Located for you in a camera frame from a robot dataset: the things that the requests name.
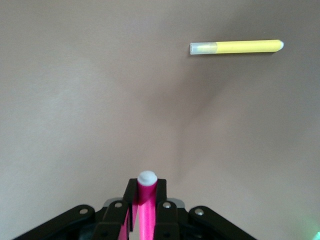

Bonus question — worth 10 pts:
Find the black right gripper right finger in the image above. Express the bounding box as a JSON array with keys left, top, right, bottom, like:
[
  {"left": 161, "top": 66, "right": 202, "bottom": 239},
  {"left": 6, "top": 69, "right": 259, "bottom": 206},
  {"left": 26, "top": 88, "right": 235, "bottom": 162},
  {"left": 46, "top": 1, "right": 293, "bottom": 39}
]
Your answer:
[{"left": 152, "top": 178, "right": 258, "bottom": 240}]

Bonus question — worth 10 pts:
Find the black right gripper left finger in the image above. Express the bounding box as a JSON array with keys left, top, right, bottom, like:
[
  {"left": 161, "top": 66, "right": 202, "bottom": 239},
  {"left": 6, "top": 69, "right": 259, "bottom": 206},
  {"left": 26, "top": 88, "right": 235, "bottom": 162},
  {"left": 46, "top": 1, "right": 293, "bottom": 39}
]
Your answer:
[{"left": 14, "top": 178, "right": 139, "bottom": 240}]

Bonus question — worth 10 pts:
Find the pink highlighter pen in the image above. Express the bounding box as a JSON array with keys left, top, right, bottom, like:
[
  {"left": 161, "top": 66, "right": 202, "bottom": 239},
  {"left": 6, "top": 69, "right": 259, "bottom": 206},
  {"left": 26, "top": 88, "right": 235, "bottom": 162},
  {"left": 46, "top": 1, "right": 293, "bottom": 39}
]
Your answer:
[{"left": 136, "top": 170, "right": 158, "bottom": 240}]

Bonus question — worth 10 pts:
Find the yellow highlighter pen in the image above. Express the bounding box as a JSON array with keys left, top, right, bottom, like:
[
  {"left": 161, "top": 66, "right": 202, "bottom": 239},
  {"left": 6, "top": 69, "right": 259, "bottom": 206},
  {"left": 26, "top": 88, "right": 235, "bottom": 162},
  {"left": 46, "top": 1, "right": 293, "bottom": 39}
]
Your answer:
[{"left": 189, "top": 39, "right": 285, "bottom": 55}]

